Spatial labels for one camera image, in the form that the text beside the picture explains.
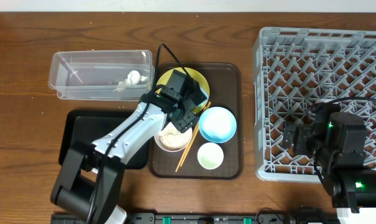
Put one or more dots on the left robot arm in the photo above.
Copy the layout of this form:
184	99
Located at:
89	182

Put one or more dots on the clear plastic bin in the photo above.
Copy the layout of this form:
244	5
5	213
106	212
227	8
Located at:
93	75

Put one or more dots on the yellow plate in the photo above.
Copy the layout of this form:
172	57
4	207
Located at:
204	85

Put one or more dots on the small white green cup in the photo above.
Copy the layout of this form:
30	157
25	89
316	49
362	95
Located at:
210	156

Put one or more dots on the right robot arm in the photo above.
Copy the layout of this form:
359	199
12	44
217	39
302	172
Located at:
335	140

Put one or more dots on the brown serving tray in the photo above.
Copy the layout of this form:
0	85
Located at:
225	91

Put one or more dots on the light blue bowl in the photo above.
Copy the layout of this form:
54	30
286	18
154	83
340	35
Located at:
217	125

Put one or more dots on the grey dishwasher rack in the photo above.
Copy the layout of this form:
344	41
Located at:
296	67

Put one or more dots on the white rice bowl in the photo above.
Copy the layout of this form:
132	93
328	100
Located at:
171	140

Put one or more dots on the white napkin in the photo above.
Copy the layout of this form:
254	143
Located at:
133	78

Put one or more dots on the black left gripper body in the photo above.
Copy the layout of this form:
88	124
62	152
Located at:
185	120

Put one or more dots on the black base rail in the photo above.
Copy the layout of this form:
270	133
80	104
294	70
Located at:
306	216

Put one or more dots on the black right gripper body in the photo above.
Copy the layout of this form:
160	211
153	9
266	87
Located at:
303	145

